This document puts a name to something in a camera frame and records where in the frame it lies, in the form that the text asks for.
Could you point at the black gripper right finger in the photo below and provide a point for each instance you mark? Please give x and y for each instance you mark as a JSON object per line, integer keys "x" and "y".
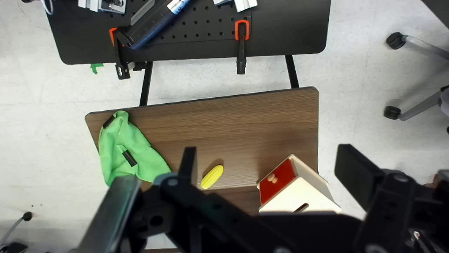
{"x": 355, "y": 169}

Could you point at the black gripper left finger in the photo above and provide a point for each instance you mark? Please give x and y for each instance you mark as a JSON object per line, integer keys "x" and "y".
{"x": 188, "y": 164}

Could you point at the green microfiber towel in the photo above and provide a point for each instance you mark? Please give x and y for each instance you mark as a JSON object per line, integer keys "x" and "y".
{"x": 116, "y": 141}

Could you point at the yellow plastic toy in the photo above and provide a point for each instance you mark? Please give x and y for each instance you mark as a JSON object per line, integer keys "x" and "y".
{"x": 212, "y": 176}

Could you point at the wooden slotted box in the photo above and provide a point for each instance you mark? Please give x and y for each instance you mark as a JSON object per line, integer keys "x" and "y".
{"x": 299, "y": 187}

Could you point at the black metal table leg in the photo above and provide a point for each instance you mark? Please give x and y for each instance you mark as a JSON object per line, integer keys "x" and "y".
{"x": 292, "y": 71}
{"x": 144, "y": 85}

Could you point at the grey office chair base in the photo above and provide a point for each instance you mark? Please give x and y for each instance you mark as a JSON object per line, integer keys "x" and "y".
{"x": 421, "y": 106}

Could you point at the orange black bar clamp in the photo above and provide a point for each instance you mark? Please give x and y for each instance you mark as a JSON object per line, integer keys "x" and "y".
{"x": 241, "y": 43}
{"x": 121, "y": 57}

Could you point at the green floor tape piece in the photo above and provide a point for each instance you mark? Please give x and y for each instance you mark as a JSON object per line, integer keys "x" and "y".
{"x": 97, "y": 68}

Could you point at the black blue long device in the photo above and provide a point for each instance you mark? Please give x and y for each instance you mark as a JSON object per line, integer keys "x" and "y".
{"x": 154, "y": 23}

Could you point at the grey metal bar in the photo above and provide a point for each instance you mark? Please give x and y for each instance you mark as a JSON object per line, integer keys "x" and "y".
{"x": 142, "y": 12}

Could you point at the black pegboard table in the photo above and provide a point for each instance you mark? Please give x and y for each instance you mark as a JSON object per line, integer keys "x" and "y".
{"x": 280, "y": 29}

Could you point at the white plastic pieces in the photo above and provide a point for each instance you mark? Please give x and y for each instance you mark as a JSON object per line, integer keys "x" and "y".
{"x": 243, "y": 3}

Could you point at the white paper labels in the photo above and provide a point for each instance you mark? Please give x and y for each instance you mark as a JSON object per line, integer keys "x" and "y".
{"x": 105, "y": 5}

